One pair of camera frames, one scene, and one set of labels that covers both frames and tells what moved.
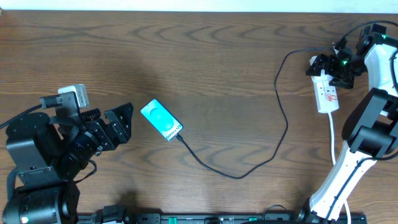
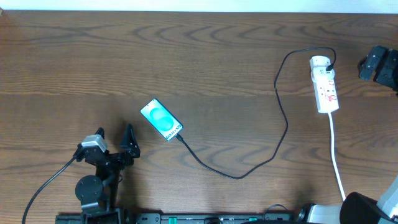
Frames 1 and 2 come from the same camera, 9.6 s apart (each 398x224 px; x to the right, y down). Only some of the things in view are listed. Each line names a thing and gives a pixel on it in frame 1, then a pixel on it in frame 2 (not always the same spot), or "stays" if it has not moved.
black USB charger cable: x=194 y=156 stays
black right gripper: x=331 y=60 -> x=386 y=75
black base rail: x=219 y=218 stays
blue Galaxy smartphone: x=165 y=123 stays
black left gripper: x=101 y=134 -> x=114 y=157
